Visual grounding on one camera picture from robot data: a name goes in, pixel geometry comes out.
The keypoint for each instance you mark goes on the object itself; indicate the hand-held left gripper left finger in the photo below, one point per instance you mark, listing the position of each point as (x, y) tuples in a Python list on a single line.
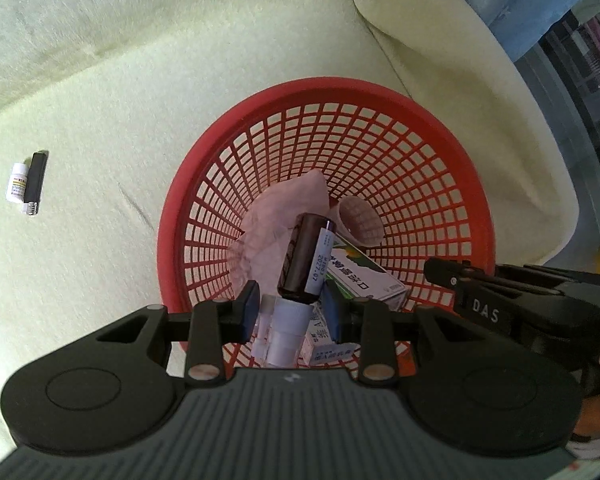
[(251, 307)]

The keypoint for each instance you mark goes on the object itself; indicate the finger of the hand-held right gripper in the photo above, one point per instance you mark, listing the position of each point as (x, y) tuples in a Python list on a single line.
[(480, 300)]

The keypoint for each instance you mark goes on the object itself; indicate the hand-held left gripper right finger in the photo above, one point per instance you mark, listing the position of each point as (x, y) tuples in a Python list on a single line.
[(332, 312)]

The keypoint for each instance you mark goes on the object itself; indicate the brown bottle with white cap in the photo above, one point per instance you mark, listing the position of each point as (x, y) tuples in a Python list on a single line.
[(305, 255)]

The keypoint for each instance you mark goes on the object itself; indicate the red plastic mesh basket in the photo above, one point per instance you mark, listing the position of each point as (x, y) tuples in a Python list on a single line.
[(330, 91)]

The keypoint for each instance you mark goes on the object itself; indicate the white inhaler tube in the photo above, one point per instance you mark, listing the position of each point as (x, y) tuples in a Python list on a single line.
[(263, 325)]

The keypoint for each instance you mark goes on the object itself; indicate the white box with blue print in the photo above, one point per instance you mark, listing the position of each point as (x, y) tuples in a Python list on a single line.
[(325, 347)]

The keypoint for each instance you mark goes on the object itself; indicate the green and white medicine box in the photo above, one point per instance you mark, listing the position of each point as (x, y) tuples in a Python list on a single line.
[(365, 277)]

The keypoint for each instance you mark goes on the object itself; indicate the beige ribbed paper cup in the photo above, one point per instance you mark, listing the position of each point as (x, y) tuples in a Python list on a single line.
[(362, 220)]

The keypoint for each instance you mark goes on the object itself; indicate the clear plastic storage box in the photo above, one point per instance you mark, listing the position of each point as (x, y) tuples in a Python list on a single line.
[(570, 160)]

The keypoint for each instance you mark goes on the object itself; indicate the black lighter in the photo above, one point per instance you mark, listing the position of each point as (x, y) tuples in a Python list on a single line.
[(36, 180)]

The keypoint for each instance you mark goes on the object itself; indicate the pale yellow fleece blanket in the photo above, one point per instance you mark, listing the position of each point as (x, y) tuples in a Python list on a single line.
[(130, 85)]

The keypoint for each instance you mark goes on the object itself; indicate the small white medicine bottle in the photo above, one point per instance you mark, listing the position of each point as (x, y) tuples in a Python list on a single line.
[(18, 182)]

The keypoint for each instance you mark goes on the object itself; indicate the colourful clothes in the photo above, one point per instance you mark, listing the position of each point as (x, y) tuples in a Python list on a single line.
[(595, 45)]

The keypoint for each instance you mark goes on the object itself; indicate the blue star print cloth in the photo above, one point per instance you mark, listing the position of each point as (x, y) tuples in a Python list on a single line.
[(520, 0)]

